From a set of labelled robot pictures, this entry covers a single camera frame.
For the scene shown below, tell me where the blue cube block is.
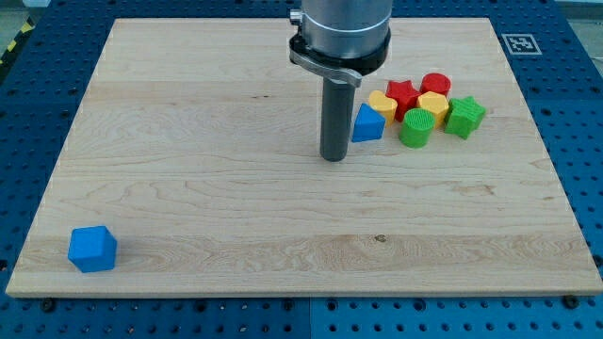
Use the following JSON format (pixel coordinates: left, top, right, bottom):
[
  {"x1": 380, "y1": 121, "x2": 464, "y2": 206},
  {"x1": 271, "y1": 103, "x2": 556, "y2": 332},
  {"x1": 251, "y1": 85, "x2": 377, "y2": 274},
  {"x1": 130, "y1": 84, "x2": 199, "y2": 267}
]
[{"x1": 67, "y1": 225, "x2": 117, "y2": 273}]

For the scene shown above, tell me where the green cylinder block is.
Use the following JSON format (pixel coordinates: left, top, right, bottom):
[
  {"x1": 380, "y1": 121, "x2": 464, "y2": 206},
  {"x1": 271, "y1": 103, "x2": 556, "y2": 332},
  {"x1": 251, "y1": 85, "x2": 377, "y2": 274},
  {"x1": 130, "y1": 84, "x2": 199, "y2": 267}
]
[{"x1": 399, "y1": 108, "x2": 435, "y2": 148}]

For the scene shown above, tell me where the light wooden board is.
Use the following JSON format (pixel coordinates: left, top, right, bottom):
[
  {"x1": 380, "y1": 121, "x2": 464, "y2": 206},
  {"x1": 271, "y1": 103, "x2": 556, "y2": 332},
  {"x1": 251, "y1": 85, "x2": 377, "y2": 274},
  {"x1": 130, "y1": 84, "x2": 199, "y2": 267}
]
[{"x1": 7, "y1": 18, "x2": 602, "y2": 299}]

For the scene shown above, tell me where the red cylinder block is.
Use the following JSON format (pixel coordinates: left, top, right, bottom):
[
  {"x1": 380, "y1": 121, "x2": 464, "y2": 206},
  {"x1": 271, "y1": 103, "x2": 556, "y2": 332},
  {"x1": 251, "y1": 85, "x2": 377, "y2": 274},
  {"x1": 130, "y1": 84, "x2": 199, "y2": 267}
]
[{"x1": 419, "y1": 73, "x2": 452, "y2": 97}]

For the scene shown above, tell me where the blue triangle block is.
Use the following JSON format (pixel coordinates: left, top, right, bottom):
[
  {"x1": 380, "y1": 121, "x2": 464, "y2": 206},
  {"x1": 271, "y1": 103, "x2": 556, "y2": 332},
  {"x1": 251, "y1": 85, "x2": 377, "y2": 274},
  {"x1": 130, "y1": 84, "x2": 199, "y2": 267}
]
[{"x1": 351, "y1": 104, "x2": 385, "y2": 142}]

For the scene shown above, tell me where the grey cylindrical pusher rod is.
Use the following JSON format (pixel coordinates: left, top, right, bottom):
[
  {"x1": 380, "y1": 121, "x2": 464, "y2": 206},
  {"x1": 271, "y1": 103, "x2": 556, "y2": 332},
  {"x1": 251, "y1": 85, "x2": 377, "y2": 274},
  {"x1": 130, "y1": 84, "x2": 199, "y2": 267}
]
[{"x1": 319, "y1": 77, "x2": 355, "y2": 162}]

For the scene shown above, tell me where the yellow heart block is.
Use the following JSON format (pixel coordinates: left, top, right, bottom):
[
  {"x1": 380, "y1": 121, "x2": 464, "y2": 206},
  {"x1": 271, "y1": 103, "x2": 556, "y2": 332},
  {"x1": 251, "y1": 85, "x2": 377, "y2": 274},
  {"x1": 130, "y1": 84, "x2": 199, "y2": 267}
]
[{"x1": 368, "y1": 90, "x2": 398, "y2": 127}]

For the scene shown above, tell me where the green star block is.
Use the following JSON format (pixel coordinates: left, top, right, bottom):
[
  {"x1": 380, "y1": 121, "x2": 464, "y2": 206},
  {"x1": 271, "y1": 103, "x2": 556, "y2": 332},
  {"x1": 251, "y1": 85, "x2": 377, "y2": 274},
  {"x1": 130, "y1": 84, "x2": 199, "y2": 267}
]
[{"x1": 445, "y1": 96, "x2": 487, "y2": 139}]

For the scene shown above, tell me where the red star block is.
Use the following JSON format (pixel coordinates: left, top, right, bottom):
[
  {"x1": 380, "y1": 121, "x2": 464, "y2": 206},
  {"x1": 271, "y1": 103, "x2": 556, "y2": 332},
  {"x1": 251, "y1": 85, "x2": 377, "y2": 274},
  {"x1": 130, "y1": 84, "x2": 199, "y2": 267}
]
[{"x1": 385, "y1": 80, "x2": 421, "y2": 122}]

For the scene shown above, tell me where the white fiducial marker tag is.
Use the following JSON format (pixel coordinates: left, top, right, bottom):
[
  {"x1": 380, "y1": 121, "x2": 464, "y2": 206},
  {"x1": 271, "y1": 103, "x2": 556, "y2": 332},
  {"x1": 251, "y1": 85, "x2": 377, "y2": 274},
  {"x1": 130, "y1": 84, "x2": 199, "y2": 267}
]
[{"x1": 501, "y1": 33, "x2": 542, "y2": 56}]

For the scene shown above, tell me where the yellow hexagon block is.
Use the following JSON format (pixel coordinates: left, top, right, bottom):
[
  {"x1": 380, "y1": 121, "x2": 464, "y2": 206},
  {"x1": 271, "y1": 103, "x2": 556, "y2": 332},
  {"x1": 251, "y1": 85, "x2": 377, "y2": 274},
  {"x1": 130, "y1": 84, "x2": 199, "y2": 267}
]
[{"x1": 416, "y1": 91, "x2": 449, "y2": 128}]

